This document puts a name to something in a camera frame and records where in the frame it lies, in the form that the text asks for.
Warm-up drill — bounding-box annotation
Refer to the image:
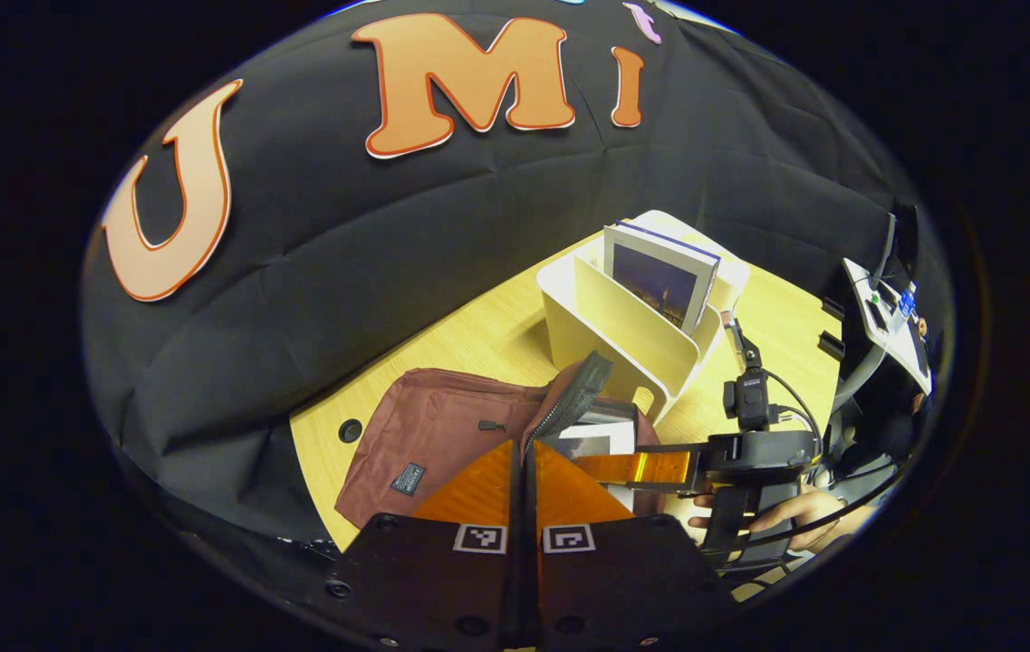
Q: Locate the blue cover book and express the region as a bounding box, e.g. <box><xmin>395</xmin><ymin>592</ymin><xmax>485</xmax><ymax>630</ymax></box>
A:
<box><xmin>603</xmin><ymin>220</ymin><xmax>722</xmax><ymax>338</ymax></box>

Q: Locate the white equipment stand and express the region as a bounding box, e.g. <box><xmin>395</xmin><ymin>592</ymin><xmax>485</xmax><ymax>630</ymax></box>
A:
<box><xmin>834</xmin><ymin>206</ymin><xmax>934</xmax><ymax>410</ymax></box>

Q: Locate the cream white bookshelf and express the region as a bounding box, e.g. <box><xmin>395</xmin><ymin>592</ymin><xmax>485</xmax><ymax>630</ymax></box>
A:
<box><xmin>536</xmin><ymin>210</ymin><xmax>751</xmax><ymax>427</ymax></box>

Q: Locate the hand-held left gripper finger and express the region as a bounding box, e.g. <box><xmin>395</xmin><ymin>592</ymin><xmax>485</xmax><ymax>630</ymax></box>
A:
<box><xmin>320</xmin><ymin>439</ymin><xmax>525</xmax><ymax>652</ymax></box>
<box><xmin>525</xmin><ymin>441</ymin><xmax>737</xmax><ymax>652</ymax></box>

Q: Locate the maroon schoolbag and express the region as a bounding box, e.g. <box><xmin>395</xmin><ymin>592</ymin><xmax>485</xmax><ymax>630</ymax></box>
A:
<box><xmin>335</xmin><ymin>351</ymin><xmax>665</xmax><ymax>531</ymax></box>

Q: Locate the black cable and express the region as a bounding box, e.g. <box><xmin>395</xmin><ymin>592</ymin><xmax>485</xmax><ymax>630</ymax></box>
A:
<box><xmin>764</xmin><ymin>369</ymin><xmax>823</xmax><ymax>445</ymax></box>

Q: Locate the grey and white book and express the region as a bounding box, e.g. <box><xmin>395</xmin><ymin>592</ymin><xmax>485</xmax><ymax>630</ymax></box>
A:
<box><xmin>540</xmin><ymin>401</ymin><xmax>642</xmax><ymax>513</ymax></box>

